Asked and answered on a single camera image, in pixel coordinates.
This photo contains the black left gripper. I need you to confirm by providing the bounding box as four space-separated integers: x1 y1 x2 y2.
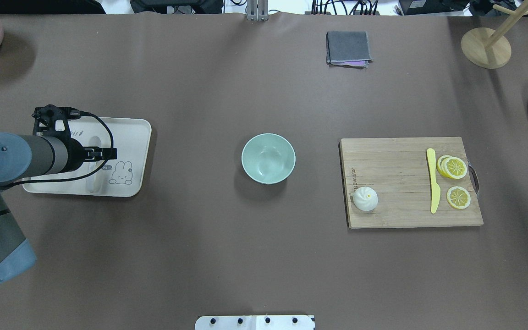
65 138 117 172

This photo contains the white steamed bun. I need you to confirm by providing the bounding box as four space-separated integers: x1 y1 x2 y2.
352 186 379 211

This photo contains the white ceramic spoon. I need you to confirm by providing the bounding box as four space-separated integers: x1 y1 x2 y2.
85 136 103 193

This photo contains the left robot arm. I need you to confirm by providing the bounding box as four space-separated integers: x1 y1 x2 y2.
0 133 117 284

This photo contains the mint green bowl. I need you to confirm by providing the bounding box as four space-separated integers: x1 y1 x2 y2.
241 133 296 185

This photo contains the beige rabbit tray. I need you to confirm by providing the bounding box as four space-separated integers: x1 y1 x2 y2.
22 117 152 197

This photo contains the grey folded cloth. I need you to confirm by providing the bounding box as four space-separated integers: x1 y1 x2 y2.
325 31 374 68

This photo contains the bamboo cutting board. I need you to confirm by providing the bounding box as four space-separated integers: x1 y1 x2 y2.
339 137 484 229

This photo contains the yellow plastic knife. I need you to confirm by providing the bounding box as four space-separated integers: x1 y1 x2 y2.
426 148 441 215

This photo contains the single lemon slice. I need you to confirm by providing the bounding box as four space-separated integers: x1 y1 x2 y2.
446 186 471 209

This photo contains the wooden mug tree stand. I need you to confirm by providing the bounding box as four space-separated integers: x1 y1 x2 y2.
461 0 528 69

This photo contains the black camera cable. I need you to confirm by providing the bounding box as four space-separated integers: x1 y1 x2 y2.
12 110 115 186

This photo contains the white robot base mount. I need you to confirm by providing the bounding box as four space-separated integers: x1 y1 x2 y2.
194 314 316 330

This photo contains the aluminium frame post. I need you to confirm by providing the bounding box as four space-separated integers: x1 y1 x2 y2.
246 0 270 22

